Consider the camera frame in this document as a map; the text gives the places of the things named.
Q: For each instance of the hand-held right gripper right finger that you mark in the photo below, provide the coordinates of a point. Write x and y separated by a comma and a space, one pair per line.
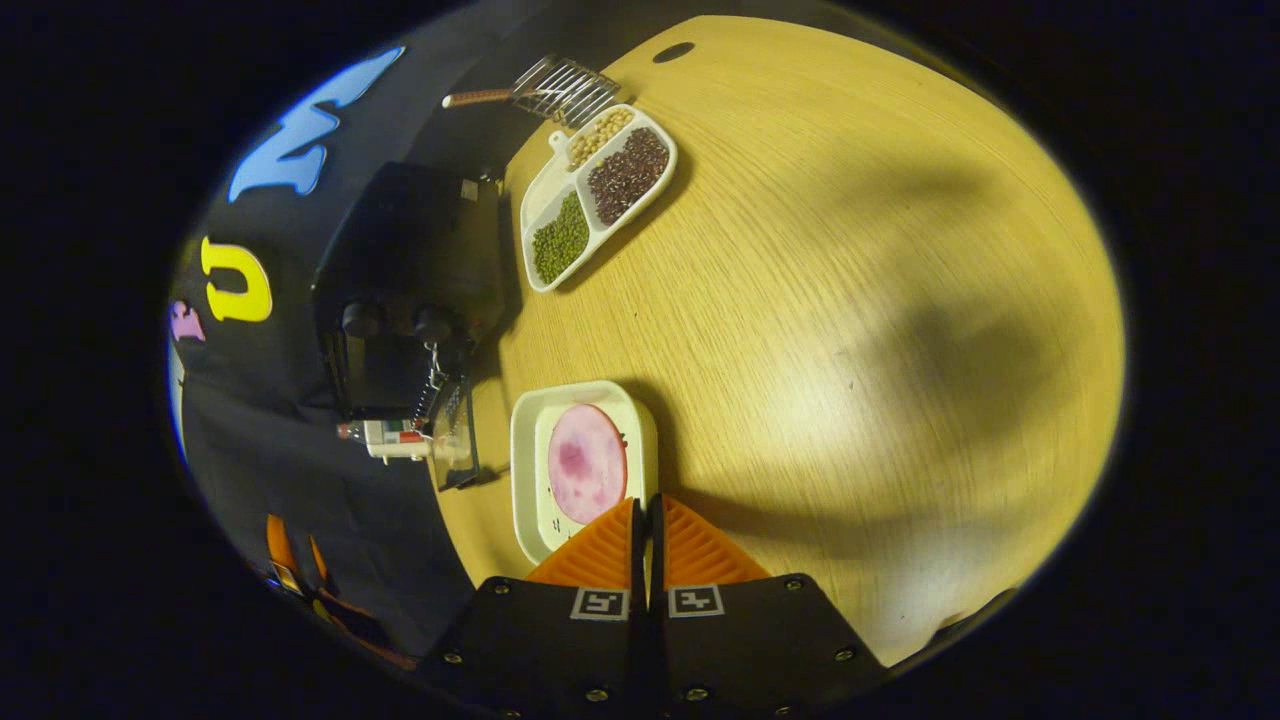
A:
740, 640

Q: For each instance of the black electric oven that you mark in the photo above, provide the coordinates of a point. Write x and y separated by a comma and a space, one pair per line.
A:
410, 260

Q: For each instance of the pile of soybeans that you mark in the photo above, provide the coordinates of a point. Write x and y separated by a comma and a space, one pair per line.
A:
600, 135

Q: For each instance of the pile of red beans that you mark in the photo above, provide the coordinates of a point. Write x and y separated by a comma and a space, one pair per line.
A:
628, 175

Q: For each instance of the pile of green mung beans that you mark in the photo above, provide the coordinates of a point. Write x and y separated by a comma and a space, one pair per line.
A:
560, 240

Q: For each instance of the white divided dish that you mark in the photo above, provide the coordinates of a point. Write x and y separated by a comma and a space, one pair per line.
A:
545, 195

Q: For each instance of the white toaster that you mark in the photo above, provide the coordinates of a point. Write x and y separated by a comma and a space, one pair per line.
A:
440, 455

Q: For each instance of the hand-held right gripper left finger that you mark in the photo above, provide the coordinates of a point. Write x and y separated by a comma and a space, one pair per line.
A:
560, 650

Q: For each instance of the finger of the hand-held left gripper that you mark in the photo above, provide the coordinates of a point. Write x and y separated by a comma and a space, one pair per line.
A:
283, 550
320, 568

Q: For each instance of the white square plate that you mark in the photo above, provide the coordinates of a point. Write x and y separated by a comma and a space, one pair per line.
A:
525, 470

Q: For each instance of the pink ham slice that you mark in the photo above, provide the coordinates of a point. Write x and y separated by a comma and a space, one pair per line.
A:
587, 465

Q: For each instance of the dark table grommet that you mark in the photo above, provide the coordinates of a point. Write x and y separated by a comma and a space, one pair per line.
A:
673, 52

